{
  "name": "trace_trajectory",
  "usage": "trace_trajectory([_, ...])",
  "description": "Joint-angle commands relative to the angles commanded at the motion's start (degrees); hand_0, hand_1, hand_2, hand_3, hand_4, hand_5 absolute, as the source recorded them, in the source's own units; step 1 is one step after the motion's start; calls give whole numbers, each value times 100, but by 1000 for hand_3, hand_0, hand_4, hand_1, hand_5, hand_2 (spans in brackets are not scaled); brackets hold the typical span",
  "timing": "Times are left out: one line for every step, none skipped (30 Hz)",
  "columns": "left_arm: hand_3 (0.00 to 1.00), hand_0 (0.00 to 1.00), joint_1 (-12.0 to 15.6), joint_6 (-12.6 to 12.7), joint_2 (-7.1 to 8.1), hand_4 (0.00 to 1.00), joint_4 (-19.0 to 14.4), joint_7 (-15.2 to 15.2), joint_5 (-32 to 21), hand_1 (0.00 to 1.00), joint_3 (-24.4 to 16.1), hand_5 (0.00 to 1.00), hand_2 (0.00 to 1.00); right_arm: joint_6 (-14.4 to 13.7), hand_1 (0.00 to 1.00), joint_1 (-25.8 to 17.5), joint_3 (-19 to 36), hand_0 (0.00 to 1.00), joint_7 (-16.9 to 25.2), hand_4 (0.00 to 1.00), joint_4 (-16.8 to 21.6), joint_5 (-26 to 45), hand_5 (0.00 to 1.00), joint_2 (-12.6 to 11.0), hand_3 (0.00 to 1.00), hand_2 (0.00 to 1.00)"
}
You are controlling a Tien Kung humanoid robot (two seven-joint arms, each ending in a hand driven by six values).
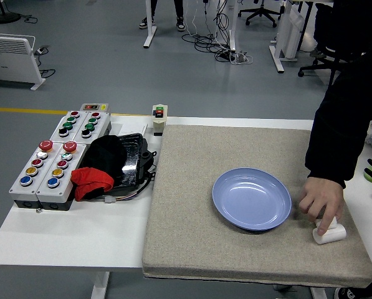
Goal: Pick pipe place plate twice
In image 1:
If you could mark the person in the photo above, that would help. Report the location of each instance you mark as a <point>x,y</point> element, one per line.
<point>180,23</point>
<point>366,81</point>

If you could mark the person's forearm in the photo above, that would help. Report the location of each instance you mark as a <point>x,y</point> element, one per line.
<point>335,149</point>

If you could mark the black swivel chair base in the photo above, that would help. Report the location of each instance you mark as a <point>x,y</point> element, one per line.
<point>262,14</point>

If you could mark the large white pipe tee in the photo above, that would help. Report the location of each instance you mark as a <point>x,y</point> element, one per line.
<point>332,235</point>

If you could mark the small metal screw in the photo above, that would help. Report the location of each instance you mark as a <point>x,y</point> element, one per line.
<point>39,210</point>

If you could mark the white desk with panel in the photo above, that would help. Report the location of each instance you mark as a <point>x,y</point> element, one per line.
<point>290,37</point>

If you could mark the white green-red switch box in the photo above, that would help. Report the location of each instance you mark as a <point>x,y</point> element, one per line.
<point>159,120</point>

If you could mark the red cloth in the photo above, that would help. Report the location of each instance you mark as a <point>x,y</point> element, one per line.
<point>90,182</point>

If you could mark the blue round plate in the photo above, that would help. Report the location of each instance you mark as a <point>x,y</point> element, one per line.
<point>251,199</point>

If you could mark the black office chair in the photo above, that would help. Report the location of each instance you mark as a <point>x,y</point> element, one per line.
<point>335,37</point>

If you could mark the white table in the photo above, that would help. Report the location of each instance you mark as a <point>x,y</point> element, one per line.
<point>79,236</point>

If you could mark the white desk frame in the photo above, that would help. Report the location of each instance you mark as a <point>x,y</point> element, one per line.
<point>149,34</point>

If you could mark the black stand base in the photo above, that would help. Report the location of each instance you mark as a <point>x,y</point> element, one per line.
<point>5,17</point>

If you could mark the grey emergency-stop button box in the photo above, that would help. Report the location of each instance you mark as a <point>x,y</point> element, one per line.
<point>55,187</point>
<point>30,182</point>

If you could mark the small grey switch box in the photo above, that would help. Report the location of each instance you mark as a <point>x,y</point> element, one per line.
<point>93,107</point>

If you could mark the grey floor power strip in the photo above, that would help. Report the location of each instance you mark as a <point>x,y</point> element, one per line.
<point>42,50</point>

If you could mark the grey-brown mat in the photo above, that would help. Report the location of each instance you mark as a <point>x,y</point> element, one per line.
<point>185,218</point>

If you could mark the white electric heater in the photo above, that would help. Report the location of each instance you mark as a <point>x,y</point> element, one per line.
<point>8,62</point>

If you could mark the white paper card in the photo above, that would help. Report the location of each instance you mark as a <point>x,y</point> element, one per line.
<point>132,128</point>

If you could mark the person's hand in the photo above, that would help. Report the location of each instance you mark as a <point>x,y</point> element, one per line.
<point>324,196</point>

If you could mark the grey four-button control box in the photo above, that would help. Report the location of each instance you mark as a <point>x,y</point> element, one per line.
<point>91,126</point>
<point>68,126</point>

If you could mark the glossy black foot pedal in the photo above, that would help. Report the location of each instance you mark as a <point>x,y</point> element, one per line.
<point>132,165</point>

